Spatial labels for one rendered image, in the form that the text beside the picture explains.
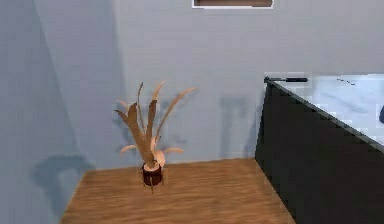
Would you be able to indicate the black counter with marble top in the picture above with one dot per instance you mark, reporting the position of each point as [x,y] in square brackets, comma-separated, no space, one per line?
[320,160]

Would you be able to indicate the tan house plant in pot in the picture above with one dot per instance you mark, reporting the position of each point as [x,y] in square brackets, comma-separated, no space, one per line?
[149,140]

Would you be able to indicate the white framed wall picture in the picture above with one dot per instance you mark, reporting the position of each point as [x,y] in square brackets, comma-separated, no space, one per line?
[232,3]

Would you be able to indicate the black knife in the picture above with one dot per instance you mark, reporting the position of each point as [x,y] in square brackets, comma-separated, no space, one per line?
[286,79]

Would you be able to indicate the dark blue round object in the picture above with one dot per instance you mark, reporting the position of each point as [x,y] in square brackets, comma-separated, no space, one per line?
[382,114]

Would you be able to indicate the thin dark utensil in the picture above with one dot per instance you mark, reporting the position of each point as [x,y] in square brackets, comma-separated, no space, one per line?
[346,81]

